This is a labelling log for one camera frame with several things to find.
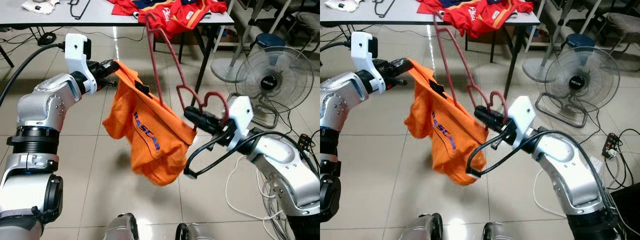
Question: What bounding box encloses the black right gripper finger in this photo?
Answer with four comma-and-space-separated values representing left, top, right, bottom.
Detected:
185, 112, 216, 133
192, 106, 222, 125
475, 112, 501, 133
482, 106, 507, 125

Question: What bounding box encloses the orange polo shirt black trim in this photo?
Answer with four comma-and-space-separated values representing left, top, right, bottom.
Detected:
404, 58, 488, 187
102, 60, 197, 187

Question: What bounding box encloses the red jersey navy collar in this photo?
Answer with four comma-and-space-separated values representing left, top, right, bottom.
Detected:
109, 0, 151, 17
442, 0, 535, 38
135, 0, 228, 40
417, 0, 458, 15

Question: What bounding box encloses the black floor fan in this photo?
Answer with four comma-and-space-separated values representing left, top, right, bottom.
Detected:
535, 46, 621, 128
235, 46, 315, 130

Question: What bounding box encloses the black power strip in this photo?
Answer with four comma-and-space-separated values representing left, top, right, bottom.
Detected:
602, 132, 621, 158
297, 132, 313, 153

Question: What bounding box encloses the white crumpled garment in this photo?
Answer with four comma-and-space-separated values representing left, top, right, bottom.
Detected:
21, 0, 61, 15
324, 0, 365, 13

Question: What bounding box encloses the grey office chair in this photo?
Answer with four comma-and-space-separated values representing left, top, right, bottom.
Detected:
595, 0, 640, 51
280, 0, 321, 41

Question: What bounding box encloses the dark blue round stool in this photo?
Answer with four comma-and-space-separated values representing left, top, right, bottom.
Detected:
566, 33, 597, 49
252, 33, 286, 50

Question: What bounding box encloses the robot right leg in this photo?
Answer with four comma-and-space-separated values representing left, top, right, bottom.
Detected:
481, 222, 518, 240
175, 222, 216, 240

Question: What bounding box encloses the robot leg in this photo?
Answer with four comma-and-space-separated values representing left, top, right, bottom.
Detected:
175, 222, 216, 240
481, 222, 518, 240
400, 212, 443, 240
102, 212, 140, 240

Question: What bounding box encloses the robot left leg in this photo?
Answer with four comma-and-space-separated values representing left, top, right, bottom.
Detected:
102, 212, 140, 240
400, 212, 443, 240

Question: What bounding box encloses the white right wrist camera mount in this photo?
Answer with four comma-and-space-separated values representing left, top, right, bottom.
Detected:
507, 96, 537, 151
227, 96, 254, 151

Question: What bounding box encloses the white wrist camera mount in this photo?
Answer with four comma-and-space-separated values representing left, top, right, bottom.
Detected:
65, 34, 97, 95
351, 31, 386, 94
227, 96, 254, 151
507, 96, 537, 151

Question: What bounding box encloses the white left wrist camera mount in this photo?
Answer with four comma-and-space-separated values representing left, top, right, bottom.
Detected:
351, 31, 386, 94
65, 34, 97, 95

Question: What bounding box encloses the white pedestal fan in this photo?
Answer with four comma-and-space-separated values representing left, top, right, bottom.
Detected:
522, 0, 576, 83
210, 0, 271, 83

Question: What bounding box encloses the white floor cable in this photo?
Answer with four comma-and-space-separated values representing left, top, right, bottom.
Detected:
532, 167, 571, 218
225, 155, 281, 221

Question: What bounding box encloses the black wire hanger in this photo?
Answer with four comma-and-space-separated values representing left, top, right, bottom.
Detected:
67, 0, 92, 21
372, 0, 398, 18

